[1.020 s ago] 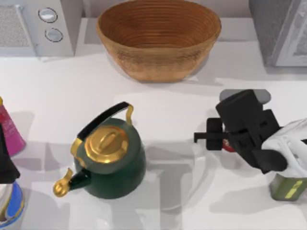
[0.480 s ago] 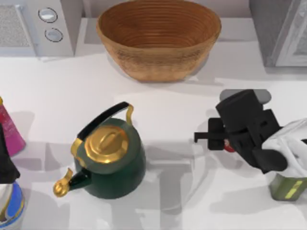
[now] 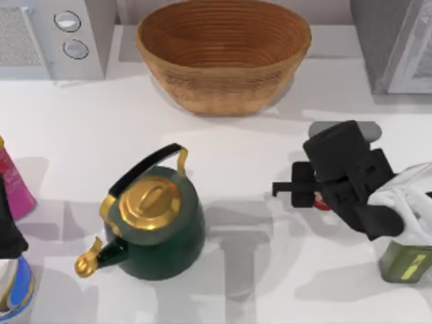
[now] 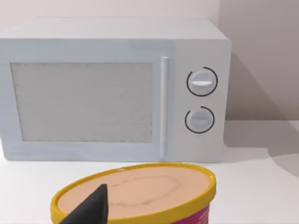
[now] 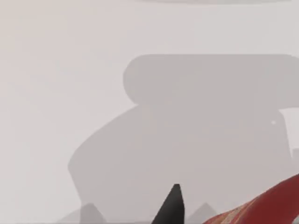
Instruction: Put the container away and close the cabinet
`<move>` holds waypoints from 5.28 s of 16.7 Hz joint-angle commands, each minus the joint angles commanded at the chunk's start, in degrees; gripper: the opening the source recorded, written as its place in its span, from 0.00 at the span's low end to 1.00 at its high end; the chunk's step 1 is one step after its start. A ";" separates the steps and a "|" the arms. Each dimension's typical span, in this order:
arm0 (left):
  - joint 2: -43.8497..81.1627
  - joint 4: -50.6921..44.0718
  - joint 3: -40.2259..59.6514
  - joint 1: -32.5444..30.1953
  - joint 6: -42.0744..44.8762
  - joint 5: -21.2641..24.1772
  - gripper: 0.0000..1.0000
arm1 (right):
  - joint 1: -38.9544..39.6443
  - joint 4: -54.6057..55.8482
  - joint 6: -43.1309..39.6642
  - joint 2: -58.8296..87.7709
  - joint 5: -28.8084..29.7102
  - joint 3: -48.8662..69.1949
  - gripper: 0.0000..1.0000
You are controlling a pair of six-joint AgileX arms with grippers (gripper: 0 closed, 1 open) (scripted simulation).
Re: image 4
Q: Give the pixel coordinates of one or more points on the yellow rimmed magenta tub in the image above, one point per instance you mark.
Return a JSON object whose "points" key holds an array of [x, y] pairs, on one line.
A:
{"points": [[151, 186]]}

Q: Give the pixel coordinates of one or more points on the pale microwave oven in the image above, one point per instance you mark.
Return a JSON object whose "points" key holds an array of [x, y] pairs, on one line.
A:
{"points": [[198, 51]]}

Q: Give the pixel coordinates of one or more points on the microwave door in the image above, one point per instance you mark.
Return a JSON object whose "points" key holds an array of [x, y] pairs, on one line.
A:
{"points": [[81, 102]]}

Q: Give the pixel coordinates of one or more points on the large microwave knob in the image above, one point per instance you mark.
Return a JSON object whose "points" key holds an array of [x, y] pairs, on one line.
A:
{"points": [[201, 81]]}

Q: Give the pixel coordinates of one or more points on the small microwave knob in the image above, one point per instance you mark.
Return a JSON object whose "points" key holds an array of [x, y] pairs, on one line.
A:
{"points": [[200, 118]]}

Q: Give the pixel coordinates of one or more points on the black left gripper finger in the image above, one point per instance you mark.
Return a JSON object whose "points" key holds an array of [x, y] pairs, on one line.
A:
{"points": [[93, 207]]}

